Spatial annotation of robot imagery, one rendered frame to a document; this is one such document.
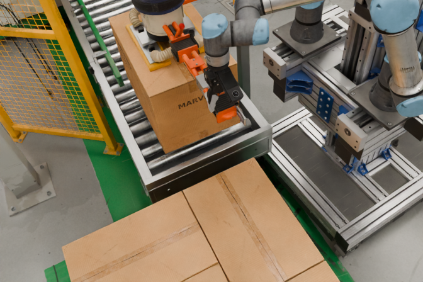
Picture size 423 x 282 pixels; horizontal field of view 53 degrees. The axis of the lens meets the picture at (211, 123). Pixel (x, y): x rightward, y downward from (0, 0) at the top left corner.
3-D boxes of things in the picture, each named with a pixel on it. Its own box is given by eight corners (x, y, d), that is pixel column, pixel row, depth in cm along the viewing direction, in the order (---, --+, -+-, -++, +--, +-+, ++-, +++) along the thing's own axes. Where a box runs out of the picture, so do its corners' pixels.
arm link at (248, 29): (266, 4, 126) (229, 7, 126) (269, 29, 118) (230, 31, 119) (265, 26, 132) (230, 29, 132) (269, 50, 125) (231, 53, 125)
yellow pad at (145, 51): (126, 28, 200) (123, 19, 196) (145, 21, 202) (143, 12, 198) (150, 72, 180) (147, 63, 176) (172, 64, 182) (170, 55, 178)
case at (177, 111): (127, 76, 237) (107, 17, 207) (192, 52, 246) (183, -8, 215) (165, 154, 201) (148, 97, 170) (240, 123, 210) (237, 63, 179)
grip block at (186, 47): (170, 51, 172) (168, 40, 167) (192, 43, 174) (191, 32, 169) (178, 64, 167) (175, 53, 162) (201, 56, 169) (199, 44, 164)
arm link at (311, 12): (291, 21, 185) (293, -6, 174) (298, 3, 193) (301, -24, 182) (319, 25, 181) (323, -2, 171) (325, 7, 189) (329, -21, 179)
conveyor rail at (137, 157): (53, -14, 356) (45, -35, 341) (59, -17, 357) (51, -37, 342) (151, 201, 218) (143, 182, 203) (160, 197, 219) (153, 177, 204)
